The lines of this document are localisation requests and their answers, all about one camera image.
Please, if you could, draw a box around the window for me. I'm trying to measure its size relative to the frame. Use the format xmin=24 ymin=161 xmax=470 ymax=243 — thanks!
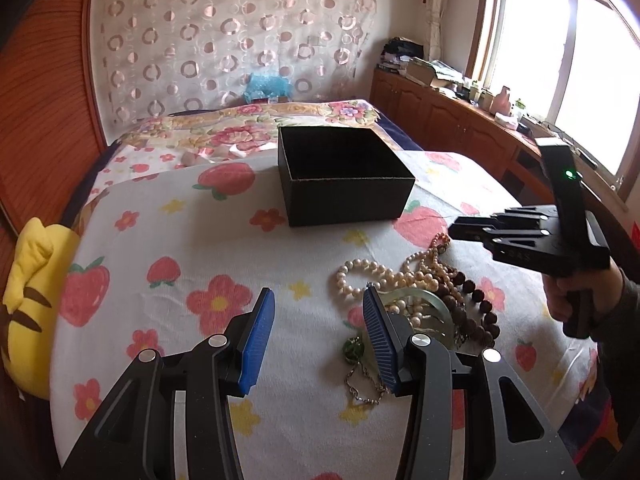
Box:
xmin=467 ymin=0 xmax=640 ymax=193

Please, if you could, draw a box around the pile of dark clothes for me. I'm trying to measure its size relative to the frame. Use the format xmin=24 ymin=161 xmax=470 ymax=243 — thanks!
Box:
xmin=381 ymin=36 xmax=426 ymax=77

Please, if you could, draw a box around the pink bead necklace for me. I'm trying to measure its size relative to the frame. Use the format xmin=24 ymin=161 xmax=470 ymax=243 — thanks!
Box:
xmin=404 ymin=232 xmax=452 ymax=303

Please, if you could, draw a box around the open box of papers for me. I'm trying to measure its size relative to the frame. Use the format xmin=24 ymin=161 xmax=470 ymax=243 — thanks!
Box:
xmin=406 ymin=56 xmax=470 ymax=95

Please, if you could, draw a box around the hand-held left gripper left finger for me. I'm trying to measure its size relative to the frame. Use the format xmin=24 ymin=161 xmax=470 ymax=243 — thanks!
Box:
xmin=60 ymin=287 xmax=277 ymax=480

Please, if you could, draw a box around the black jewelry box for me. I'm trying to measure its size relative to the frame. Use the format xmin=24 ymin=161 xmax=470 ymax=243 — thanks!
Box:
xmin=276 ymin=126 xmax=417 ymax=229

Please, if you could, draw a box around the blue plastic bag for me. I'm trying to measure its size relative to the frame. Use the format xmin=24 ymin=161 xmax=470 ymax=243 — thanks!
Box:
xmin=244 ymin=73 xmax=294 ymax=103

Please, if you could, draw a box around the pale green jade bangle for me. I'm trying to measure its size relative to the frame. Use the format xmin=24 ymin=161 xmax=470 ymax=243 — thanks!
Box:
xmin=394 ymin=286 xmax=453 ymax=314

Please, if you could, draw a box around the cluster of small bottles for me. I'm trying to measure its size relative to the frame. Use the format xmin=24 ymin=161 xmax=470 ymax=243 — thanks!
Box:
xmin=466 ymin=80 xmax=495 ymax=109

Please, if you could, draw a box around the person's right forearm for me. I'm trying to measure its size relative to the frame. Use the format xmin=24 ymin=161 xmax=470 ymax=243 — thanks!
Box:
xmin=582 ymin=275 xmax=640 ymax=441

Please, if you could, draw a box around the yellow plush toy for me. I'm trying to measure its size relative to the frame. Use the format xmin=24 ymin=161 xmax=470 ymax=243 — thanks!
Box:
xmin=2 ymin=217 xmax=82 ymax=402

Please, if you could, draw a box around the patterned window curtain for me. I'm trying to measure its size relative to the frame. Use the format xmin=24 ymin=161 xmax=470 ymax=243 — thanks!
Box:
xmin=422 ymin=0 xmax=497 ymax=63

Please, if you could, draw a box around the wooden cabinet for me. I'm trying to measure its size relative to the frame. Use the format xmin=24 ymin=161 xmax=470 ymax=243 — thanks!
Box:
xmin=370 ymin=67 xmax=632 ymax=213

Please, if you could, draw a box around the white pearl necklace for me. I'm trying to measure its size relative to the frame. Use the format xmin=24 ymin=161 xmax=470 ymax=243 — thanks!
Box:
xmin=335 ymin=251 xmax=426 ymax=328

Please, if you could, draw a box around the floral blanket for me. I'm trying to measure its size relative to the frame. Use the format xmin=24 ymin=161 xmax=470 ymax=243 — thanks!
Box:
xmin=95 ymin=99 xmax=392 ymax=182

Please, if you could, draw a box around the circle pattern wall curtain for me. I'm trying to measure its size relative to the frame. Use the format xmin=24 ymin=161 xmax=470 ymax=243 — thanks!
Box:
xmin=89 ymin=0 xmax=377 ymax=130

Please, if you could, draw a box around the strawberry print bed sheet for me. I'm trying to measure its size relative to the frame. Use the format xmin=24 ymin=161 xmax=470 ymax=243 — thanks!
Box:
xmin=50 ymin=149 xmax=601 ymax=480

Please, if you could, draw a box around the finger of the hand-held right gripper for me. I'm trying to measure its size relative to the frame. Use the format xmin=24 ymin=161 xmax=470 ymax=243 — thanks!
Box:
xmin=448 ymin=215 xmax=547 ymax=251
xmin=492 ymin=205 xmax=563 ymax=231

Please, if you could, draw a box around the metal hairpin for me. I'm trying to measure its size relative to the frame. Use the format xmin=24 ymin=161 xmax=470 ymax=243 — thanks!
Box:
xmin=416 ymin=302 xmax=460 ymax=349

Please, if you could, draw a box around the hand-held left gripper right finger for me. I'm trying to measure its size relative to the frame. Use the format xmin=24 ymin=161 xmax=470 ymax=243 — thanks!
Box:
xmin=362 ymin=284 xmax=583 ymax=480

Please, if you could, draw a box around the person's right hand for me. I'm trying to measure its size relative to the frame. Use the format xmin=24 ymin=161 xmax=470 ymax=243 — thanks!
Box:
xmin=544 ymin=265 xmax=627 ymax=322

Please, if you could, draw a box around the green pendant chain necklace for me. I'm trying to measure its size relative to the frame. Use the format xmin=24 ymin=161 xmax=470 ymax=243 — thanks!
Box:
xmin=341 ymin=332 xmax=392 ymax=405

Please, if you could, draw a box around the brown wooden bead bracelet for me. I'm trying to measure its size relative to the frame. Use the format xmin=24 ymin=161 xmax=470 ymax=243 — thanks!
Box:
xmin=434 ymin=265 xmax=502 ymax=347

